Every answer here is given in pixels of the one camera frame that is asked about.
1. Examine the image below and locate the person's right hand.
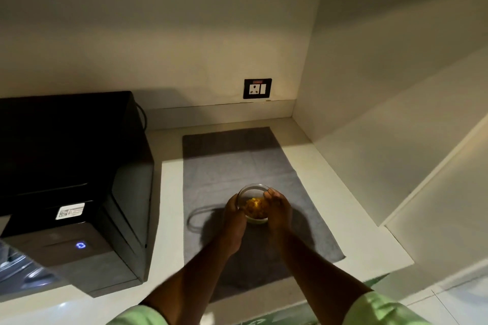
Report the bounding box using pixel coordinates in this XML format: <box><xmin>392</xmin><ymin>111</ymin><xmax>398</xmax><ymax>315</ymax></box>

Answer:
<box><xmin>263</xmin><ymin>188</ymin><xmax>293</xmax><ymax>235</ymax></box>

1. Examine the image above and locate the person's left hand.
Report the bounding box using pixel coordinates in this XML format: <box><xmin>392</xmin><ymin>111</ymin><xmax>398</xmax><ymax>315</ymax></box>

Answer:
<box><xmin>220</xmin><ymin>194</ymin><xmax>248</xmax><ymax>257</ymax></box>

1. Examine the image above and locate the glass bowl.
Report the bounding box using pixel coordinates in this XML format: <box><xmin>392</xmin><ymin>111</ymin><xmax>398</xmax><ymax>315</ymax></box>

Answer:
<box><xmin>236</xmin><ymin>183</ymin><xmax>274</xmax><ymax>226</ymax></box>

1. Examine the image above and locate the person's right forearm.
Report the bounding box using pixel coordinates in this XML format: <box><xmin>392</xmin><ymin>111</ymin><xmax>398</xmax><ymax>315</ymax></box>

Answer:
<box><xmin>270</xmin><ymin>228</ymin><xmax>373</xmax><ymax>325</ymax></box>

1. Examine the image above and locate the person's left forearm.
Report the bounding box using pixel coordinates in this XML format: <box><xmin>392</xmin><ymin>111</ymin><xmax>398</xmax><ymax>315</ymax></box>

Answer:
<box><xmin>140</xmin><ymin>249</ymin><xmax>238</xmax><ymax>325</ymax></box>

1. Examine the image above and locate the yellow food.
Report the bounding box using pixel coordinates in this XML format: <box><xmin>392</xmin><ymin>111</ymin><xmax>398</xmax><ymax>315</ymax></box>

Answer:
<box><xmin>245</xmin><ymin>197</ymin><xmax>268</xmax><ymax>221</ymax></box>

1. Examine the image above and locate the grey cloth mat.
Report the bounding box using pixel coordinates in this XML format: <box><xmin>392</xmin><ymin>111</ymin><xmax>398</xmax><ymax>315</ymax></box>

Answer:
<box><xmin>182</xmin><ymin>126</ymin><xmax>347</xmax><ymax>303</ymax></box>

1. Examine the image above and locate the light green left sleeve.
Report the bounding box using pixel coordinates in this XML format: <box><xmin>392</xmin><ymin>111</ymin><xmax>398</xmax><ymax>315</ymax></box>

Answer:
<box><xmin>106</xmin><ymin>304</ymin><xmax>170</xmax><ymax>325</ymax></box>

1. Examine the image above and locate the light green sleeve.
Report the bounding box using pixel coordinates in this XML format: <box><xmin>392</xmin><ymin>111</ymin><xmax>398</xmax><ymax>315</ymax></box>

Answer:
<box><xmin>106</xmin><ymin>304</ymin><xmax>170</xmax><ymax>325</ymax></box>
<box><xmin>342</xmin><ymin>290</ymin><xmax>431</xmax><ymax>325</ymax></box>

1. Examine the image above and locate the light green right sleeve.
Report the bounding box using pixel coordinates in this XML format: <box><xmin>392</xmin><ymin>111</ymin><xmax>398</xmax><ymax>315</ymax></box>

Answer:
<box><xmin>342</xmin><ymin>290</ymin><xmax>431</xmax><ymax>325</ymax></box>

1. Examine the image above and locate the black appliance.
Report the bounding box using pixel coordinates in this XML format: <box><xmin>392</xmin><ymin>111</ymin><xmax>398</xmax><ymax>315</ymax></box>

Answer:
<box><xmin>0</xmin><ymin>91</ymin><xmax>155</xmax><ymax>299</ymax></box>

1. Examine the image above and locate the black wall socket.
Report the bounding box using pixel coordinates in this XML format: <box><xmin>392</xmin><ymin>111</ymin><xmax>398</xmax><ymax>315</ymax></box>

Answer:
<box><xmin>243</xmin><ymin>78</ymin><xmax>273</xmax><ymax>100</ymax></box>

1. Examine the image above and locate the black power cable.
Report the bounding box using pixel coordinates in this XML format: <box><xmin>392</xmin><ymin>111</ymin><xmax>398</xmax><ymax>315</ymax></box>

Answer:
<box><xmin>134</xmin><ymin>102</ymin><xmax>148</xmax><ymax>132</ymax></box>

